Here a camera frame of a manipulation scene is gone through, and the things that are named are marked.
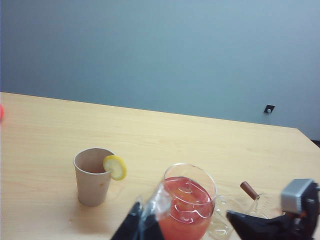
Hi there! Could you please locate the yellow lemon slice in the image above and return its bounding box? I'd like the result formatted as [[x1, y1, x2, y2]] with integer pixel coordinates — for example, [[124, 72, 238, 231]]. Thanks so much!
[[103, 154, 128, 181]]

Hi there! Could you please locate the grey tinted glass measuring cup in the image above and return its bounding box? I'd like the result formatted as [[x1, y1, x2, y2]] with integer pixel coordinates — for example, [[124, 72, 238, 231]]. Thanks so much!
[[208, 194, 236, 237]]

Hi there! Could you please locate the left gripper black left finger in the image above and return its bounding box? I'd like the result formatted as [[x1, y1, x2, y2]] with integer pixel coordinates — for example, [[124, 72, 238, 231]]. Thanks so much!
[[112, 200, 144, 240]]

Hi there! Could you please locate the wine glass with red cocktail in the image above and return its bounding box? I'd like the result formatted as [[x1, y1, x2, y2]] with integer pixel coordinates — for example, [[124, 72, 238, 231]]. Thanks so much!
[[162, 162, 218, 240]]

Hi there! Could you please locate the beige paper cup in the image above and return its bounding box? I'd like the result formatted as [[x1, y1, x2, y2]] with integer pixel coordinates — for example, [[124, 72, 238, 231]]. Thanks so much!
[[73, 147, 117, 207]]

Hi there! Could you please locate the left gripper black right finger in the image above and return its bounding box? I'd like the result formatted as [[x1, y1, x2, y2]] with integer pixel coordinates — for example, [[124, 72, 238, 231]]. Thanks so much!
[[141, 216, 165, 240]]

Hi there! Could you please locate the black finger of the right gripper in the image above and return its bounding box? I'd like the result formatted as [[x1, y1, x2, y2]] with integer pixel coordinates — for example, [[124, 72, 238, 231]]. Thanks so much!
[[226, 210, 296, 240]]

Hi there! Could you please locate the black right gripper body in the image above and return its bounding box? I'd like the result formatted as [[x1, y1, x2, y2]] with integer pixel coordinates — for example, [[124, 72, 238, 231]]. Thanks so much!
[[291, 183, 320, 240]]

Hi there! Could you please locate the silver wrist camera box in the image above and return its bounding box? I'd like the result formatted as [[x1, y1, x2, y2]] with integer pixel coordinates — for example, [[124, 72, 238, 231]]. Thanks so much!
[[281, 178, 315, 216]]

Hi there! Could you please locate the clear measuring cup wooden handle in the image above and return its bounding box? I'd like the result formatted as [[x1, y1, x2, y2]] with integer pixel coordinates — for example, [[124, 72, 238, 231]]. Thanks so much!
[[239, 181, 271, 221]]

